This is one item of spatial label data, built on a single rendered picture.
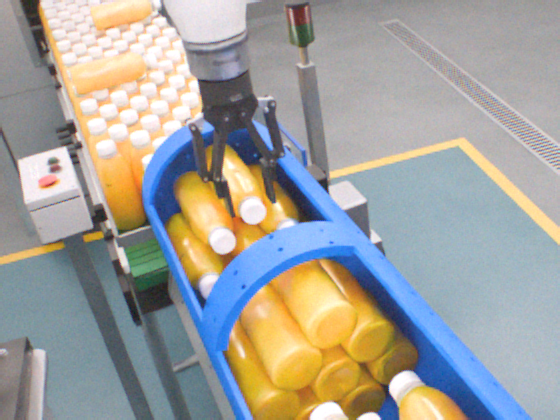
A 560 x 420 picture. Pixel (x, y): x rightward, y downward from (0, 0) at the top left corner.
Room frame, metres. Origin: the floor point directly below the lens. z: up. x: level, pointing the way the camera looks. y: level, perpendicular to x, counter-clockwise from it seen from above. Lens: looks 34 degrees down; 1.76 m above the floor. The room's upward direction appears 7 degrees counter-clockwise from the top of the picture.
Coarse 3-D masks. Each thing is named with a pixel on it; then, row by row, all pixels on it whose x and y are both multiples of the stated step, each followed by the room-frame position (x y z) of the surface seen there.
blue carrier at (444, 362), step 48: (192, 144) 1.12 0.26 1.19; (240, 144) 1.15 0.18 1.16; (144, 192) 1.06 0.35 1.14; (288, 240) 0.73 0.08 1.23; (336, 240) 0.73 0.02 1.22; (192, 288) 0.92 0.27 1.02; (240, 288) 0.68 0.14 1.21; (384, 288) 0.80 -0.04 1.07; (432, 336) 0.55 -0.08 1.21; (384, 384) 0.69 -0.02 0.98; (432, 384) 0.64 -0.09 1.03; (480, 384) 0.48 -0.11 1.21
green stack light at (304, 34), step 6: (306, 24) 1.63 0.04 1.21; (312, 24) 1.65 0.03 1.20; (288, 30) 1.64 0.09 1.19; (294, 30) 1.63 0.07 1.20; (300, 30) 1.63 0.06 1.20; (306, 30) 1.63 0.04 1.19; (312, 30) 1.64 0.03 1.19; (288, 36) 1.65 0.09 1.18; (294, 36) 1.63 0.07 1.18; (300, 36) 1.63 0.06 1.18; (306, 36) 1.63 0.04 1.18; (312, 36) 1.64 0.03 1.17; (294, 42) 1.63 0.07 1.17; (300, 42) 1.63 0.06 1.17; (306, 42) 1.63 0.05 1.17
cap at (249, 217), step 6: (246, 204) 0.92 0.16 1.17; (252, 204) 0.92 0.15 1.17; (258, 204) 0.92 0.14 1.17; (240, 210) 0.93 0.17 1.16; (246, 210) 0.91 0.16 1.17; (252, 210) 0.92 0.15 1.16; (258, 210) 0.92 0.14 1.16; (264, 210) 0.93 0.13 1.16; (246, 216) 0.91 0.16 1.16; (252, 216) 0.92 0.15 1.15; (258, 216) 0.92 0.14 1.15; (264, 216) 0.92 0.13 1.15; (246, 222) 0.92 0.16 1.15; (252, 222) 0.92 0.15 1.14; (258, 222) 0.92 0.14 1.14
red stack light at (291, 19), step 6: (306, 6) 1.64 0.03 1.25; (288, 12) 1.63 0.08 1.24; (294, 12) 1.63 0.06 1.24; (300, 12) 1.63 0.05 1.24; (306, 12) 1.63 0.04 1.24; (288, 18) 1.64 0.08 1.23; (294, 18) 1.63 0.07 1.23; (300, 18) 1.63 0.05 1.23; (306, 18) 1.63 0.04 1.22; (312, 18) 1.65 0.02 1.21; (288, 24) 1.64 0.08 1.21; (294, 24) 1.63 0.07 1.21; (300, 24) 1.62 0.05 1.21
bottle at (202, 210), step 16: (192, 176) 1.08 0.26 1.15; (176, 192) 1.06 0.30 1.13; (192, 192) 1.02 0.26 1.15; (208, 192) 1.02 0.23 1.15; (192, 208) 0.98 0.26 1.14; (208, 208) 0.97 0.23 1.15; (224, 208) 0.97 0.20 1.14; (192, 224) 0.96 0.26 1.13; (208, 224) 0.94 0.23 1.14; (224, 224) 0.94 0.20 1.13; (208, 240) 0.92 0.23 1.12
